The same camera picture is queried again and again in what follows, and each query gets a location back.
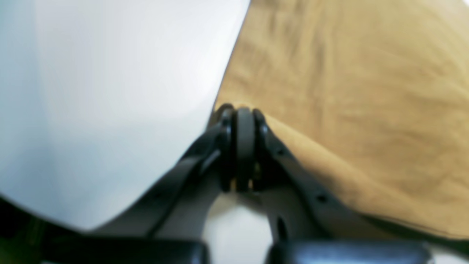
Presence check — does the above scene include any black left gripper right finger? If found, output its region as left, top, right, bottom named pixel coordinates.
left=240, top=107, right=433, bottom=264

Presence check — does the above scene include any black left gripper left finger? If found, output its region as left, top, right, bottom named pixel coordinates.
left=43, top=106, right=235, bottom=264

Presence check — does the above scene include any brown t-shirt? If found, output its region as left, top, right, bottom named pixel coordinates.
left=217, top=0, right=469, bottom=239

